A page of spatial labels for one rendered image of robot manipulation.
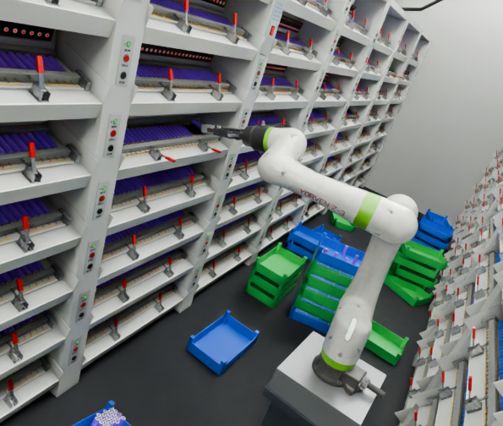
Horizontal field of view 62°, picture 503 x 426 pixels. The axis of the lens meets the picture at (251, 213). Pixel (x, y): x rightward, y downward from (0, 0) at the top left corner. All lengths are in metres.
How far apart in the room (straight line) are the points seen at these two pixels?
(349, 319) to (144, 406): 0.85
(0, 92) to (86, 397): 1.15
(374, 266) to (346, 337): 0.27
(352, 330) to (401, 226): 0.39
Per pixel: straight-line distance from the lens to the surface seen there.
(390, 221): 1.30
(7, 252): 1.21
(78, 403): 1.77
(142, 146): 1.39
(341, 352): 1.49
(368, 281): 1.56
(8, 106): 1.00
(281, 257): 2.59
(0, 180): 1.10
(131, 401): 1.78
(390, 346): 2.62
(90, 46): 1.17
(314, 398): 1.52
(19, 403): 1.65
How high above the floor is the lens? 1.40
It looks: 24 degrees down
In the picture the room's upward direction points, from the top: 19 degrees clockwise
